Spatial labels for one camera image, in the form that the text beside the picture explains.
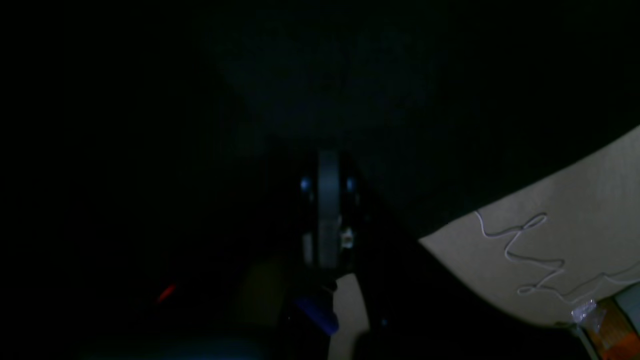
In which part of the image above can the orange and blue clamp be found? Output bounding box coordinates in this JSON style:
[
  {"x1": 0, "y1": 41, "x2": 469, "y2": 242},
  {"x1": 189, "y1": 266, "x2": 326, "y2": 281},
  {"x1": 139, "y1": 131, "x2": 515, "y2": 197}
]
[{"x1": 294, "y1": 297, "x2": 339, "y2": 337}]

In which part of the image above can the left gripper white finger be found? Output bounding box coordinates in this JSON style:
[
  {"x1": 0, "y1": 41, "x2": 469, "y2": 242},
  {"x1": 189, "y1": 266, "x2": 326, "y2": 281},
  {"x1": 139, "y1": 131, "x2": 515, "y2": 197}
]
[{"x1": 299, "y1": 150, "x2": 360, "y2": 271}]

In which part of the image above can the white thin cable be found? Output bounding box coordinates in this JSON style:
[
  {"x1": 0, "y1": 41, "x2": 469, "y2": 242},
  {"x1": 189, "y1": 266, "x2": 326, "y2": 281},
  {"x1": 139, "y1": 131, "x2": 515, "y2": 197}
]
[{"x1": 472, "y1": 210, "x2": 640, "y2": 306}]

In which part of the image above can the black table cloth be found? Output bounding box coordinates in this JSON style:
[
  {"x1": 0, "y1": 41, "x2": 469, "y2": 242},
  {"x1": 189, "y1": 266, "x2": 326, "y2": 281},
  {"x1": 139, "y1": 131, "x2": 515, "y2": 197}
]
[{"x1": 1, "y1": 0, "x2": 639, "y2": 360}]

